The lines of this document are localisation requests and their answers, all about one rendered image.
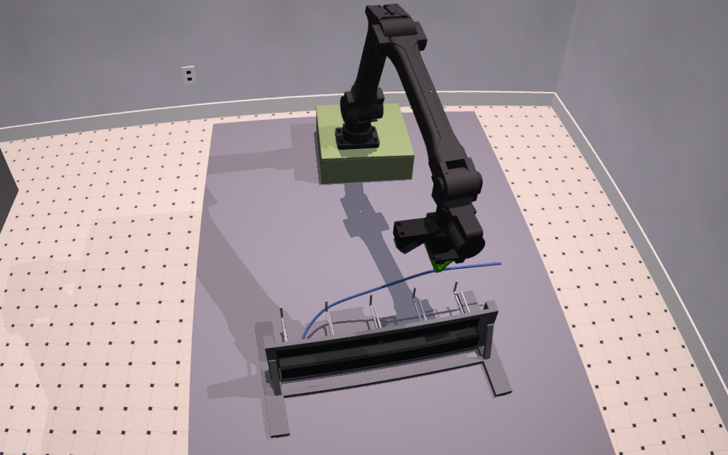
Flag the black patch panel rack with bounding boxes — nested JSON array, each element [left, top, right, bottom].
[[255, 280, 513, 438]]

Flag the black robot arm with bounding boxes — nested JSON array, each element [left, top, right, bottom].
[[335, 4, 486, 259]]

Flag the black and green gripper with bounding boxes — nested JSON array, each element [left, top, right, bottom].
[[424, 220, 465, 273]]

